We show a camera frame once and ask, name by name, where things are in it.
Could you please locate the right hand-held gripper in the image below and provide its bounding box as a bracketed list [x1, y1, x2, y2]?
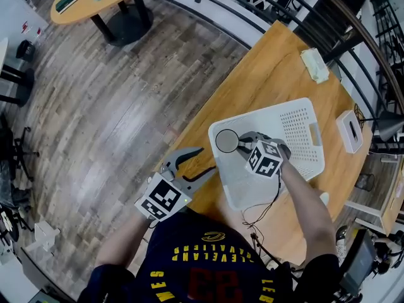
[237, 131, 283, 179]

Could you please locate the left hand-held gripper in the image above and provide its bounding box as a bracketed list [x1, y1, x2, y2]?
[134, 146, 217, 223]

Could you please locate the white mug with pattern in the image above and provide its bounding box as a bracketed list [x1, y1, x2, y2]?
[215, 129, 241, 153]

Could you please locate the white plastic basket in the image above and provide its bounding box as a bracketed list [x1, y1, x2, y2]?
[208, 97, 326, 211]

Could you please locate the person's left forearm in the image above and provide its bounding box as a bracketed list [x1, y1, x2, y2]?
[94, 213, 152, 271]

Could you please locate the person's right forearm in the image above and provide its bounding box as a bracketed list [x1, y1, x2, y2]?
[279, 159, 337, 264]

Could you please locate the white tissue box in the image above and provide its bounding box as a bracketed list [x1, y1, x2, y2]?
[335, 109, 364, 154]

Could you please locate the person's right hand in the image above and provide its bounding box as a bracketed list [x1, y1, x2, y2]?
[272, 138, 292, 163]

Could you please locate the person's dark blue jersey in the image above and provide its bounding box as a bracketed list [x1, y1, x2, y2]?
[77, 211, 342, 303]

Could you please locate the pale green folded cloth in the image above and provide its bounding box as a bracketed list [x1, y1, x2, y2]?
[299, 47, 330, 85]

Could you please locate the black mesh waste basket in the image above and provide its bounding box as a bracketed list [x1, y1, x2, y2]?
[355, 173, 375, 189]

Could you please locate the black cone desk lamp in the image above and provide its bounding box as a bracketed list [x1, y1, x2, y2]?
[353, 102, 404, 143]

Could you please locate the long wooden table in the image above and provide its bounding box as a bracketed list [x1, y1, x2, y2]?
[345, 156, 404, 236]

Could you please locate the dark computer monitor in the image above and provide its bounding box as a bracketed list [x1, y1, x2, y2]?
[340, 229, 378, 296]

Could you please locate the small white floor stand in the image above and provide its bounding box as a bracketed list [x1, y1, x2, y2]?
[25, 221, 61, 252]

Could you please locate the round wooden table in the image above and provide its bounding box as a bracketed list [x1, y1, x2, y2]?
[50, 0, 155, 47]

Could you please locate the black stool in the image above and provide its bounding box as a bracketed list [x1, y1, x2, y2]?
[0, 64, 35, 107]

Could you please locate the small black trash can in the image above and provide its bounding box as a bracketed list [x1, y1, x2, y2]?
[15, 39, 35, 63]

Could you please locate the green book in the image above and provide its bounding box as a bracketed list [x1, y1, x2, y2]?
[55, 0, 78, 15]

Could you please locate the white cabinet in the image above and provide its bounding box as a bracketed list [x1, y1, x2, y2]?
[0, 0, 48, 44]

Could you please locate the thin black cable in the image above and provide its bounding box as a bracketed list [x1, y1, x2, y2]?
[241, 172, 285, 271]

